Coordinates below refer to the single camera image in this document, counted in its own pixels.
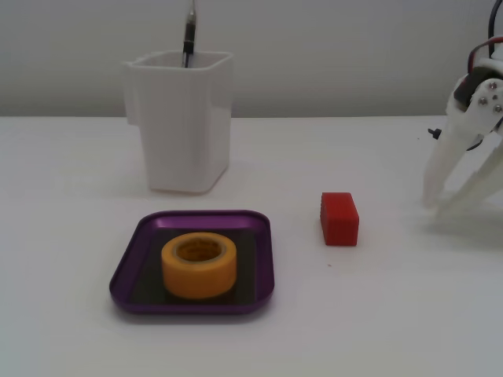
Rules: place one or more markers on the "red cube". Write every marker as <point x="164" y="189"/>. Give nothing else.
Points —
<point x="341" y="222"/>

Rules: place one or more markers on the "black clear ballpoint pen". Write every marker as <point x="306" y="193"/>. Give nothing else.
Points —
<point x="189" y="35"/>

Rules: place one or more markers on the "white plastic pen holder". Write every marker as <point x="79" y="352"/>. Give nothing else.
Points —
<point x="184" y="129"/>

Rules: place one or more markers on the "purple metal tray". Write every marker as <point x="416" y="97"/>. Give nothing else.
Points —
<point x="259" y="251"/>

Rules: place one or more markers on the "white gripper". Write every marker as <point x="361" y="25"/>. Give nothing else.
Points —
<point x="488" y="98"/>

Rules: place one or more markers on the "yellow tape roll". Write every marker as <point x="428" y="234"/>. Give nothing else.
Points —
<point x="200" y="271"/>

